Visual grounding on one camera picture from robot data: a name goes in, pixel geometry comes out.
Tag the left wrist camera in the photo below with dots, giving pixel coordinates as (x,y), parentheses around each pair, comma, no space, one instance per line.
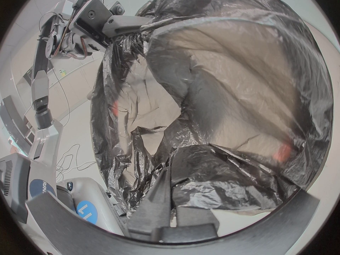
(117,8)

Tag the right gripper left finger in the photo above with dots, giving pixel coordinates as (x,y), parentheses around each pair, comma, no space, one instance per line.
(155,203)

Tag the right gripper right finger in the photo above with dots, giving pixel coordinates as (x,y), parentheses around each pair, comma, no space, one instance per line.
(196,222)

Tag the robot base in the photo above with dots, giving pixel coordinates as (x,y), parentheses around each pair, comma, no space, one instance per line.
(90,190)

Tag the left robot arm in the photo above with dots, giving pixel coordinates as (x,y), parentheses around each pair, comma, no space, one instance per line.
(39,70)

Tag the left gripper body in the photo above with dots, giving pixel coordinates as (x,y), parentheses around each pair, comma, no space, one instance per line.
(89,22)

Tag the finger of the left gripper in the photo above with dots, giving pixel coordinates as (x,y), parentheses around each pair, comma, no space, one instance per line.
(119,25)

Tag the black plastic bag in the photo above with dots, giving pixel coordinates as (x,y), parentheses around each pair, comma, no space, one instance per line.
(225,102)

